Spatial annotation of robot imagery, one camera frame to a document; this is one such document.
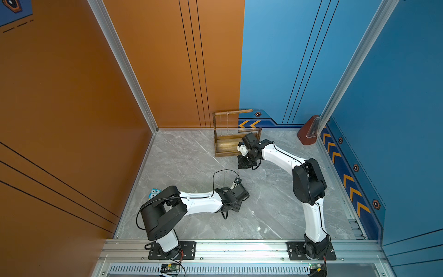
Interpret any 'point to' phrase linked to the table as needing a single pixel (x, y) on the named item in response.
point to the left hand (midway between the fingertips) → (236, 199)
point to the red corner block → (308, 133)
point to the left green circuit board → (168, 267)
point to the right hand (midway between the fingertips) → (238, 166)
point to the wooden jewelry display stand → (227, 134)
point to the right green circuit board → (315, 266)
